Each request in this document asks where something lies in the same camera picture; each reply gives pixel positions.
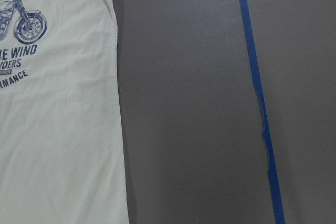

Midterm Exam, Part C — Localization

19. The cream motorcycle print t-shirt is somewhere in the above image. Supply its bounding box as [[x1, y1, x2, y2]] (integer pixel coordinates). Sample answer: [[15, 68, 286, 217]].
[[1, 0, 129, 223]]

